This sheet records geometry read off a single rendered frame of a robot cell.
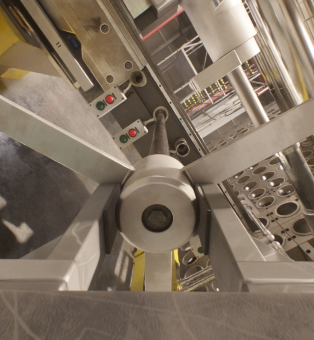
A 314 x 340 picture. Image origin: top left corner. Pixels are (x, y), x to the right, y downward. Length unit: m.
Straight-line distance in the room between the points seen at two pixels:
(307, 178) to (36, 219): 1.53
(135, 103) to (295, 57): 0.66
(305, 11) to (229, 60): 2.26
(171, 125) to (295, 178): 0.81
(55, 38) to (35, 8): 0.13
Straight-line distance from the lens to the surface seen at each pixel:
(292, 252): 2.11
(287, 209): 2.58
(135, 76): 1.08
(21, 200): 1.46
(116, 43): 1.23
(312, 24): 3.54
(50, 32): 1.23
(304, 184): 1.64
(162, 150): 0.26
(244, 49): 1.36
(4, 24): 1.12
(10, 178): 1.50
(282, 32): 1.11
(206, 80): 1.29
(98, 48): 1.24
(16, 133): 0.18
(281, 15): 1.11
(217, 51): 1.36
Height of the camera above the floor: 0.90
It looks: 10 degrees down
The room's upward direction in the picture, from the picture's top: 58 degrees clockwise
